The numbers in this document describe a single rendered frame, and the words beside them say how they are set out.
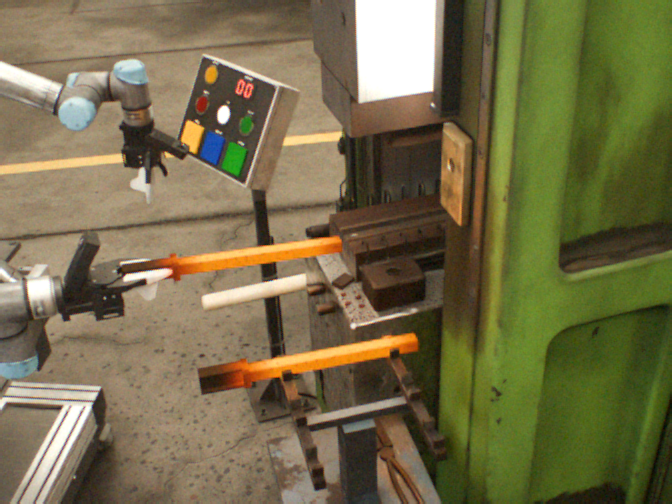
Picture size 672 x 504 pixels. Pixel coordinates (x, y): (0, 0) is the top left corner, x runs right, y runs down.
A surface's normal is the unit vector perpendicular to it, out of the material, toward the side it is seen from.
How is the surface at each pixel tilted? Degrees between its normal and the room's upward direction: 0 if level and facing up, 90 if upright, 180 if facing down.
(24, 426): 0
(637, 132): 89
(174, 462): 0
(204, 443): 0
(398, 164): 90
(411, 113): 90
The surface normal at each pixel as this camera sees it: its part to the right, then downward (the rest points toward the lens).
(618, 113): 0.30, 0.50
